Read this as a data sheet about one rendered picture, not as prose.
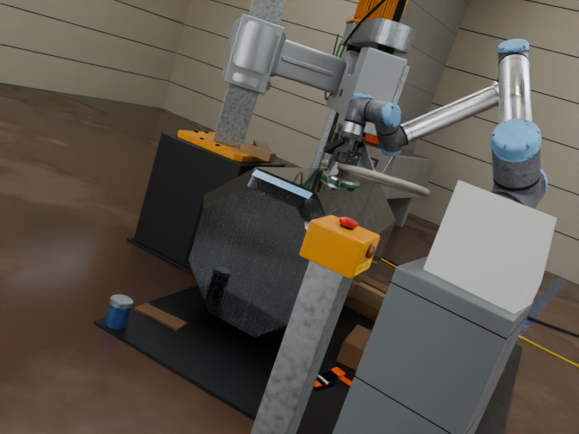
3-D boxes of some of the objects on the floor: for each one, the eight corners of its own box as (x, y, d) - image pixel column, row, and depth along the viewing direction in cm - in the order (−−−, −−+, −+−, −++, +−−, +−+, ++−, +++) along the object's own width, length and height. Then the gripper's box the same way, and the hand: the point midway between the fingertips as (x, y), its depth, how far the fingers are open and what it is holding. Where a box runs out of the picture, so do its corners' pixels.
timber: (357, 371, 298) (364, 350, 295) (335, 361, 301) (343, 340, 299) (370, 351, 326) (377, 332, 323) (350, 342, 329) (357, 324, 326)
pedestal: (125, 240, 374) (154, 130, 357) (185, 229, 434) (212, 134, 416) (208, 282, 350) (242, 167, 333) (259, 264, 410) (291, 165, 392)
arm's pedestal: (463, 493, 230) (551, 302, 210) (422, 564, 187) (527, 332, 167) (356, 424, 253) (426, 246, 233) (297, 473, 210) (376, 260, 190)
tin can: (129, 330, 266) (136, 304, 263) (108, 330, 260) (115, 304, 257) (122, 319, 274) (128, 294, 271) (102, 319, 268) (108, 294, 265)
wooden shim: (133, 310, 285) (133, 307, 285) (145, 305, 295) (146, 302, 294) (176, 331, 279) (177, 328, 278) (186, 325, 288) (187, 322, 288)
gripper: (348, 133, 230) (332, 184, 232) (369, 140, 238) (353, 190, 240) (334, 130, 237) (319, 180, 239) (355, 138, 245) (339, 186, 246)
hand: (333, 181), depth 241 cm, fingers closed on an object, 5 cm apart
